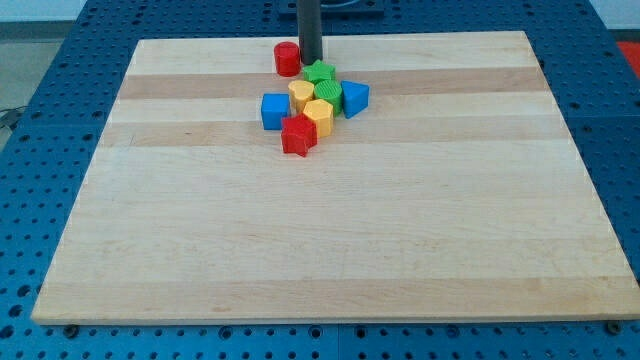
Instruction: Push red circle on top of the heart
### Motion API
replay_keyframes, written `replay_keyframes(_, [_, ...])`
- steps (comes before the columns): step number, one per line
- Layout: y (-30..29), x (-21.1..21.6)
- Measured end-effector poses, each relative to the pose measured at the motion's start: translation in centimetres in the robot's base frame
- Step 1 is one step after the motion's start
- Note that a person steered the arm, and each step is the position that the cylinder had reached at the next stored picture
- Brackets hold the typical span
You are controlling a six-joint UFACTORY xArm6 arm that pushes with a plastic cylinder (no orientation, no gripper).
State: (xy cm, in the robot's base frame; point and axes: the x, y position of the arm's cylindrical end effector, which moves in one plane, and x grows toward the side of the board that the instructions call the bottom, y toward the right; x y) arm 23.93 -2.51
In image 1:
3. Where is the red cylinder block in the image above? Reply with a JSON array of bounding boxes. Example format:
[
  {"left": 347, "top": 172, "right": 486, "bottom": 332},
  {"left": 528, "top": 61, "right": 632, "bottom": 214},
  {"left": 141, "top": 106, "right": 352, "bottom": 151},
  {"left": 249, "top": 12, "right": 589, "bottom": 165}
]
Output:
[{"left": 273, "top": 41, "right": 301, "bottom": 77}]

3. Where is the yellow heart block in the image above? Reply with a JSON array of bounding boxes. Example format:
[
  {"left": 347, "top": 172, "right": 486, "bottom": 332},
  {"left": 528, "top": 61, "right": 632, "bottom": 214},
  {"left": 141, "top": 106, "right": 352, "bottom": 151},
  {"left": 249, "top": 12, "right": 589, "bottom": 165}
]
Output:
[{"left": 288, "top": 80, "right": 315, "bottom": 114}]

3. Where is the red star block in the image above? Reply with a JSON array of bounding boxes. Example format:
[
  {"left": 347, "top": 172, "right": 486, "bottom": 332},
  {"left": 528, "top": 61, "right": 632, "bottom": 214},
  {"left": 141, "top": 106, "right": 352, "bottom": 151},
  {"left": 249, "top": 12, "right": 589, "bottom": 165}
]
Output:
[{"left": 281, "top": 114, "right": 318, "bottom": 157}]

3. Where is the yellow hexagon block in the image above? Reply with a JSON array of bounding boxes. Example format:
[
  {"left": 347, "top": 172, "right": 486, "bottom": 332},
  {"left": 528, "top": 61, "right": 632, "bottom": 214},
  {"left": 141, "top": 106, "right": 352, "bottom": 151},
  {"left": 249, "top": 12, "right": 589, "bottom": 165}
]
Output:
[{"left": 303, "top": 99, "right": 334, "bottom": 138}]

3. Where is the blue cube block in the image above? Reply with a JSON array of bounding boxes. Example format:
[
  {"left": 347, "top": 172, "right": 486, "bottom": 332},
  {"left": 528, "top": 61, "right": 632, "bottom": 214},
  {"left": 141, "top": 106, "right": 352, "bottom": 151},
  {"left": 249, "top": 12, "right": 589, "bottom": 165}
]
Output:
[{"left": 260, "top": 93, "right": 290, "bottom": 130}]

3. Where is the green cylinder block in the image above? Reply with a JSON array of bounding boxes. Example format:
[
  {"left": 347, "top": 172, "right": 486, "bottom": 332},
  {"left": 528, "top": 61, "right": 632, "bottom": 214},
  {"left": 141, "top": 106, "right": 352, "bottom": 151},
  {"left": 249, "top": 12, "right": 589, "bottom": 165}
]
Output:
[{"left": 314, "top": 80, "right": 343, "bottom": 115}]

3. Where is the blue triangle block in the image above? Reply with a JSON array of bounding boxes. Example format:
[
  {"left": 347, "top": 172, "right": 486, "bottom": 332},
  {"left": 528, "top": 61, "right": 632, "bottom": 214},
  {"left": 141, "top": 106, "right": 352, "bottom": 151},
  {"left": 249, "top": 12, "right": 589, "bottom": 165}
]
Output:
[{"left": 341, "top": 80, "right": 370, "bottom": 119}]

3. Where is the green star block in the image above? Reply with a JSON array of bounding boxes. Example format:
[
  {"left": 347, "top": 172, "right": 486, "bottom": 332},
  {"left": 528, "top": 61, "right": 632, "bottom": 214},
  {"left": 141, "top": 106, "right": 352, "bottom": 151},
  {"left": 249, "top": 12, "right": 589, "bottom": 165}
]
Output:
[{"left": 302, "top": 59, "right": 336, "bottom": 84}]

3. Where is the wooden board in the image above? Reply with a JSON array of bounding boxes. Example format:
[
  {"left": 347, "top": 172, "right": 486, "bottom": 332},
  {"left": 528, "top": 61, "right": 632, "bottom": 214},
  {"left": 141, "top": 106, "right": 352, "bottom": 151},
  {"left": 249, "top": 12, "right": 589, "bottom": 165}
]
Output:
[{"left": 32, "top": 31, "right": 639, "bottom": 325}]

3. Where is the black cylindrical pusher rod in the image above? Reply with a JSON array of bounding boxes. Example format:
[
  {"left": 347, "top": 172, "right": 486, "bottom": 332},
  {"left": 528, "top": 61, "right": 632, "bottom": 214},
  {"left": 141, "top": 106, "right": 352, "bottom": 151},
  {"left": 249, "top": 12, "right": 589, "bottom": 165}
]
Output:
[{"left": 297, "top": 0, "right": 323, "bottom": 65}]

